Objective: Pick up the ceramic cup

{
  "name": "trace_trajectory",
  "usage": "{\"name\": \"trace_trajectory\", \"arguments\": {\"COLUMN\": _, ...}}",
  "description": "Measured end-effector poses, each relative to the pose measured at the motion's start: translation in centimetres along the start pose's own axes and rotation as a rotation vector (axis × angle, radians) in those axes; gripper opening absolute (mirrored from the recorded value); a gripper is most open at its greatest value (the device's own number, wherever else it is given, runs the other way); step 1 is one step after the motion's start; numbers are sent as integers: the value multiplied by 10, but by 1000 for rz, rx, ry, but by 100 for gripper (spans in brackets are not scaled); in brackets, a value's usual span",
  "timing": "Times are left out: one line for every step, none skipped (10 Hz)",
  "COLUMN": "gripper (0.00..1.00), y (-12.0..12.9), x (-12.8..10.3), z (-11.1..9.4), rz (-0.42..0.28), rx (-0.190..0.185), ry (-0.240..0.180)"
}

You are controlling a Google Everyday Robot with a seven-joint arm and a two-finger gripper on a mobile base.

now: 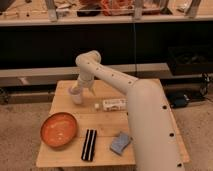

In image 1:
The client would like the white ceramic cup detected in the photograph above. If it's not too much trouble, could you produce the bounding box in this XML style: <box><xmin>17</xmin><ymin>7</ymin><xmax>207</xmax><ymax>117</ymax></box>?
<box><xmin>69</xmin><ymin>89</ymin><xmax>83</xmax><ymax>104</ymax></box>

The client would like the blue sponge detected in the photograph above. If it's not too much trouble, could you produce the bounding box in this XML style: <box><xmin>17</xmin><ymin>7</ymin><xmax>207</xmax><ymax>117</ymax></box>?
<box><xmin>110</xmin><ymin>132</ymin><xmax>131</xmax><ymax>155</ymax></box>

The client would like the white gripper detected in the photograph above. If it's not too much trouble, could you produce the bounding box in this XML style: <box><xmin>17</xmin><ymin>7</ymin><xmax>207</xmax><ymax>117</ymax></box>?
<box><xmin>69</xmin><ymin>71</ymin><xmax>95</xmax><ymax>95</ymax></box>

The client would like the wooden table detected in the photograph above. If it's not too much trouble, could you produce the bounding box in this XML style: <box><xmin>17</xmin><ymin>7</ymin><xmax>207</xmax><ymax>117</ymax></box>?
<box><xmin>36</xmin><ymin>80</ymin><xmax>190</xmax><ymax>168</ymax></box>

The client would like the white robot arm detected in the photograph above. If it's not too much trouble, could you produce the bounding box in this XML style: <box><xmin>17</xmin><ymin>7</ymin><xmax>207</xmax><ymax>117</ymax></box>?
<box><xmin>75</xmin><ymin>50</ymin><xmax>185</xmax><ymax>171</ymax></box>

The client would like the black striped rectangular block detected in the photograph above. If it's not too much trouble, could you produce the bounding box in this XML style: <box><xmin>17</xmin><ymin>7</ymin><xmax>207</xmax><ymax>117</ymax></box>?
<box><xmin>81</xmin><ymin>130</ymin><xmax>97</xmax><ymax>162</ymax></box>

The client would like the metal shelf rack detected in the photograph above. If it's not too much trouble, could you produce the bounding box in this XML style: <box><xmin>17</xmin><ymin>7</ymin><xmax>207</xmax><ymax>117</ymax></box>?
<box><xmin>0</xmin><ymin>0</ymin><xmax>213</xmax><ymax>87</ymax></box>

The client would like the black device on floor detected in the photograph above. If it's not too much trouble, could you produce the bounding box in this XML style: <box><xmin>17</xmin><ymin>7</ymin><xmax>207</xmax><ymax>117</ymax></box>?
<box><xmin>166</xmin><ymin>92</ymin><xmax>189</xmax><ymax>108</ymax></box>

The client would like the orange bowl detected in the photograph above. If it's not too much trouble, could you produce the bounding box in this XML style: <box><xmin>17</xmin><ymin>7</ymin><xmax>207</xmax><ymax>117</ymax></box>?
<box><xmin>40</xmin><ymin>112</ymin><xmax>78</xmax><ymax>148</ymax></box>

